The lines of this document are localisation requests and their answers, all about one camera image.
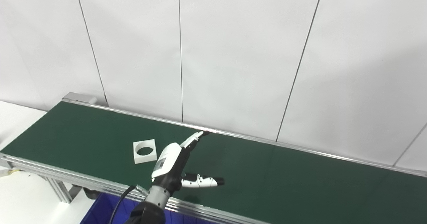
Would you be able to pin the green conveyor belt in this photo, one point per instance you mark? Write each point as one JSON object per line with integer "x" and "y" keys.
{"x": 300, "y": 184}
{"x": 83, "y": 180}

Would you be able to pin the aluminium conveyor leg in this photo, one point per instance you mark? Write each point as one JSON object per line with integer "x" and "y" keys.
{"x": 60, "y": 190}

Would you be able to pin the dark grey conveyor motor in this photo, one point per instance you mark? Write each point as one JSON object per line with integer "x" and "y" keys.
{"x": 91, "y": 194}

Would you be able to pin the white square part with hole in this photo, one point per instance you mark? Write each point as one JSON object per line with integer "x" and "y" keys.
{"x": 136, "y": 159}

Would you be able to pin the grey conveyor end housing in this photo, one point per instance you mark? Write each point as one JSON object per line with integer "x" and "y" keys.
{"x": 80, "y": 98}

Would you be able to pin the blue plastic bin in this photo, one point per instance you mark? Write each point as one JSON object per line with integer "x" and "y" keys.
{"x": 100, "y": 214}

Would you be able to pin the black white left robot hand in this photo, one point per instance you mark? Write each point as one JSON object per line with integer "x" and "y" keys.
{"x": 170, "y": 164}

